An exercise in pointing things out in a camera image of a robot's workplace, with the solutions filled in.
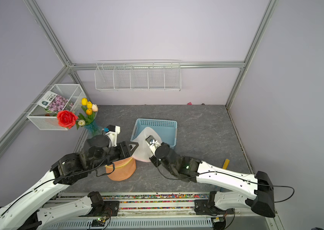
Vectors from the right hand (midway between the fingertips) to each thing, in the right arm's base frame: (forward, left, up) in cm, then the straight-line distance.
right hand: (152, 145), depth 70 cm
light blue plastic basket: (+27, -7, -24) cm, 36 cm away
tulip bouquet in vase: (+19, +40, -5) cm, 44 cm away
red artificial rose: (+8, +39, +12) cm, 41 cm away
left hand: (-4, +6, +6) cm, 10 cm away
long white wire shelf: (+55, -4, +3) cm, 56 cm away
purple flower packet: (+20, +51, +11) cm, 56 cm away
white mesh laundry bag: (-2, +4, -2) cm, 5 cm away
